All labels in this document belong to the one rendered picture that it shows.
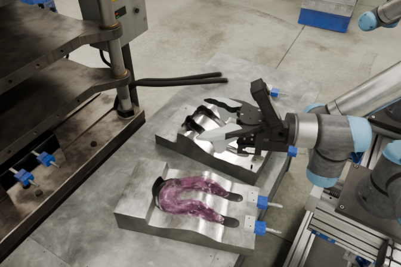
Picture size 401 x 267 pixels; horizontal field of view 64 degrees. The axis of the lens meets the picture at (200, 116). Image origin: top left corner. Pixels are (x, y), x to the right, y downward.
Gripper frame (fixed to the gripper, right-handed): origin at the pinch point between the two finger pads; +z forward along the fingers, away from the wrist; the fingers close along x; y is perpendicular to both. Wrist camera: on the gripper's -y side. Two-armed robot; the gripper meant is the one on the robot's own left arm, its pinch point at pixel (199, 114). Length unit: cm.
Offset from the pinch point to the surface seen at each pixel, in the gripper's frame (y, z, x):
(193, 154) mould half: 56, 8, 51
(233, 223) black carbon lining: 59, -11, 19
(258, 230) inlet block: 57, -20, 15
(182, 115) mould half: 50, 16, 73
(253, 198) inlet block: 54, -18, 27
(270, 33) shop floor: 100, -51, 340
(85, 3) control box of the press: 3, 64, 89
